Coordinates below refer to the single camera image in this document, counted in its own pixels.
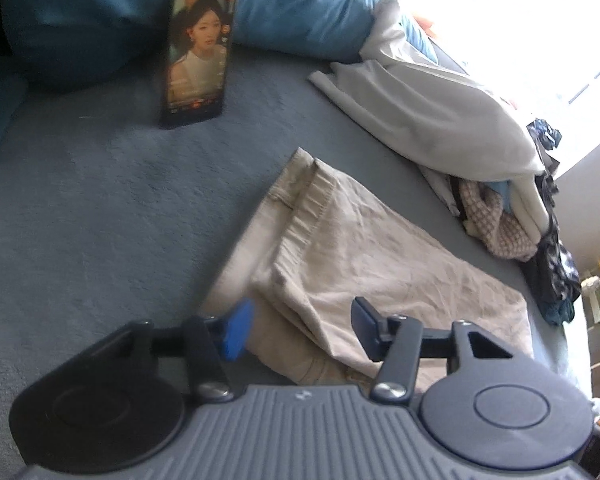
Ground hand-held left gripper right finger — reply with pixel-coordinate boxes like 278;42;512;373
351;296;536;405

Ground black thin strap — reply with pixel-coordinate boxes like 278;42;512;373
447;174;470;221

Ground teal blue pillow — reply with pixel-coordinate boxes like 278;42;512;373
0;52;31;168

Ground cream folded garment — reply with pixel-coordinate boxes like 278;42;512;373
507;172;556;241

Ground white cloth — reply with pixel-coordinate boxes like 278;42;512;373
307;0;548;183

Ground dark patterned garment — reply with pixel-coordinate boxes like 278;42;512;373
522;170;583;326

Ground pink checked knit garment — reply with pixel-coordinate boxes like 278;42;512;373
457;180;538;262

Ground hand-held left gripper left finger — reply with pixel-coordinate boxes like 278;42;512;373
100;297;256;403

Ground black smartphone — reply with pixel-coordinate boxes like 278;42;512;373
159;0;241;130

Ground dark blue crumpled cloth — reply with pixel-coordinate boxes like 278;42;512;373
526;118;564;152

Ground light blue garment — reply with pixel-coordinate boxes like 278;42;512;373
485;180;513;213

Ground grey bed sheet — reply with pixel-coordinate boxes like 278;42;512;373
0;45;596;476

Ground beige pants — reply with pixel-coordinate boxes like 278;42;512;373
200;147;535;393

